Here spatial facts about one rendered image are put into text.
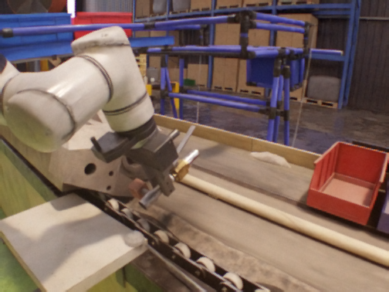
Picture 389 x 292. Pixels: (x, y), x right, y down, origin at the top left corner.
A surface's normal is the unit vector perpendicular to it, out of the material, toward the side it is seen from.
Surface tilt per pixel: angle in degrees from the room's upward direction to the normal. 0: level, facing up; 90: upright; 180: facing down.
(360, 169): 88
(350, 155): 88
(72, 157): 90
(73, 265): 0
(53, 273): 0
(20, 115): 109
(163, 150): 90
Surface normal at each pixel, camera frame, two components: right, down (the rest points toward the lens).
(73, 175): 0.76, 0.24
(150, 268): 0.04, -0.95
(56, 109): 0.80, -0.07
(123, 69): 0.89, 0.07
